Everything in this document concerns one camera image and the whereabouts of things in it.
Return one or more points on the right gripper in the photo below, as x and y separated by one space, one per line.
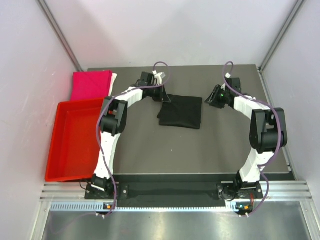
213 99

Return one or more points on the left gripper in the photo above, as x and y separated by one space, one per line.
162 96

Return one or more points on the black t-shirt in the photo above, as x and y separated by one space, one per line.
181 111

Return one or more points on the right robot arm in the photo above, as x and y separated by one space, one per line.
267 133

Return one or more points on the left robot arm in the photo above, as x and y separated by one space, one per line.
113 120

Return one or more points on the folded white t-shirt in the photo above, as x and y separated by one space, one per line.
112 82

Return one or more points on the folded pink t-shirt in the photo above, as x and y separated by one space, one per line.
90 84

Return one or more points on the red plastic bin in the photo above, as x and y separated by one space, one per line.
74 151

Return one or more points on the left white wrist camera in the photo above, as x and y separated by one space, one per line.
158 77

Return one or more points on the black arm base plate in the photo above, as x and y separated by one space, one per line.
223 181

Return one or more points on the left corner aluminium post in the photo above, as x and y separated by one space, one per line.
59 33

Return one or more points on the corner aluminium post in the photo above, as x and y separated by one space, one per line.
59 33
298 4

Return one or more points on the aluminium frame rail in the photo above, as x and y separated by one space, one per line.
275 191

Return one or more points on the right corner aluminium post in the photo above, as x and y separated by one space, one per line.
298 4

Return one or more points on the grey slotted cable duct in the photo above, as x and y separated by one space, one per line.
104 207

